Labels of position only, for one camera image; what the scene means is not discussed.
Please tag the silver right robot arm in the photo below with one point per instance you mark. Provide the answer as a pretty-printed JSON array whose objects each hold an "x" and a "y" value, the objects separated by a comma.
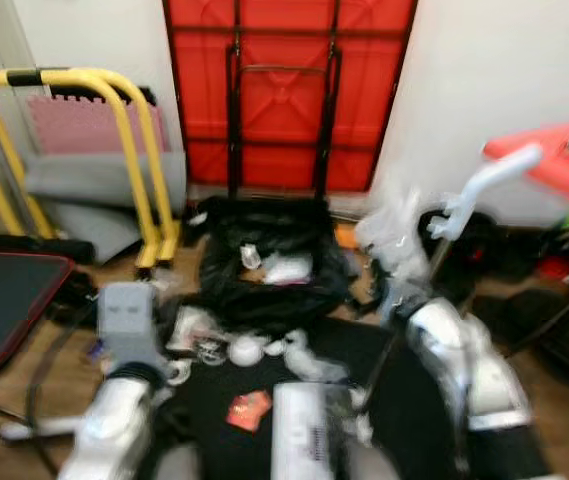
[{"x": 464, "y": 370}]

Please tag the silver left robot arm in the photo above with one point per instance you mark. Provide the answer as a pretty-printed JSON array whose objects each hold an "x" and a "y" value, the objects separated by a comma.
[{"x": 114, "y": 440}]

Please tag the black floor mat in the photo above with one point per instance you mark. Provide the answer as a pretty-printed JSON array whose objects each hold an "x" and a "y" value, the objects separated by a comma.
[{"x": 204, "y": 440}]

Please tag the black weight plate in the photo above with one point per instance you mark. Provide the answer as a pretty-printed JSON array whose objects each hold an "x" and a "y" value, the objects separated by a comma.
[{"x": 564, "y": 340}]

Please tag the white plastic bag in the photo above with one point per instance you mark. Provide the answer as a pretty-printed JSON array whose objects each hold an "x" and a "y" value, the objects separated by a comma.
[{"x": 394, "y": 235}]

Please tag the white clear wrapper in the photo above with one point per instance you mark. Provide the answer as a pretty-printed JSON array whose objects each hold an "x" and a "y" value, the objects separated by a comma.
[{"x": 289, "y": 268}]

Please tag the crumpled clear plastic wrap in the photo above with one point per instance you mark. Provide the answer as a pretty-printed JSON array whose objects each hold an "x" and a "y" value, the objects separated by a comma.
[{"x": 304, "y": 358}]

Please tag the white dustpan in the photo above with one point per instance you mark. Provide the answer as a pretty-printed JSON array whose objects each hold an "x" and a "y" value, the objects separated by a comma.
[{"x": 304, "y": 430}]

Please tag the white hook tag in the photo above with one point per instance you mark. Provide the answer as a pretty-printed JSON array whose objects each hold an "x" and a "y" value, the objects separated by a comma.
[{"x": 249, "y": 256}]

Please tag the small white ball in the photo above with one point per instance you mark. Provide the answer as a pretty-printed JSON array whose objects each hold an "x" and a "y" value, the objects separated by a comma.
[{"x": 245, "y": 351}]

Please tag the black rubbish bag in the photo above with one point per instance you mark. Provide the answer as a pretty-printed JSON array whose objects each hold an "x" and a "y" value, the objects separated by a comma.
[{"x": 224, "y": 290}]

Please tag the red paper packet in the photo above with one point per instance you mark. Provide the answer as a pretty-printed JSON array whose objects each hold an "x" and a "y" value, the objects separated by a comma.
[{"x": 249, "y": 411}]

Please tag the clear bag with dark hardware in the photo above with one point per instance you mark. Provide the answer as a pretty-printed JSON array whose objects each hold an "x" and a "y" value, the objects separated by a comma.
[{"x": 199, "y": 330}]

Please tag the grey folded mat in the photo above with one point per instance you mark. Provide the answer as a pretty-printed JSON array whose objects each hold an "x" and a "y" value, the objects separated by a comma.
[{"x": 74, "y": 180}]

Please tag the pink foam mat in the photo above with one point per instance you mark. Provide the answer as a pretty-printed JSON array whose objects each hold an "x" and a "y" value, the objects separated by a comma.
[{"x": 74, "y": 125}]

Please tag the black foam leg rollers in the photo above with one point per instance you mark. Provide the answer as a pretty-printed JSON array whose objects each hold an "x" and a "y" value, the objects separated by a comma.
[{"x": 24, "y": 245}]

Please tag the small black bench pad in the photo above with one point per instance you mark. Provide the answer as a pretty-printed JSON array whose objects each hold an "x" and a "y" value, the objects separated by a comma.
[{"x": 9, "y": 315}]

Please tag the white marker pen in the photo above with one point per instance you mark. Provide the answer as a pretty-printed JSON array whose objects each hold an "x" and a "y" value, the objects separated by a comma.
[{"x": 34, "y": 430}]

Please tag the red folded table black frame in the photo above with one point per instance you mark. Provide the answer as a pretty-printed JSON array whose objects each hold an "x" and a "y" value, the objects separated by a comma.
[{"x": 199, "y": 90}]

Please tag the yellow tubular metal frame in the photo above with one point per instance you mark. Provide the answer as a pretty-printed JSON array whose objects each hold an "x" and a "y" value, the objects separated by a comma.
[{"x": 162, "y": 240}]

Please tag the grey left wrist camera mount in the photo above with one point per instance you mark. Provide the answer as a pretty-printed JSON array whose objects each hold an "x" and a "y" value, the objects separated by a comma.
[{"x": 129, "y": 320}]

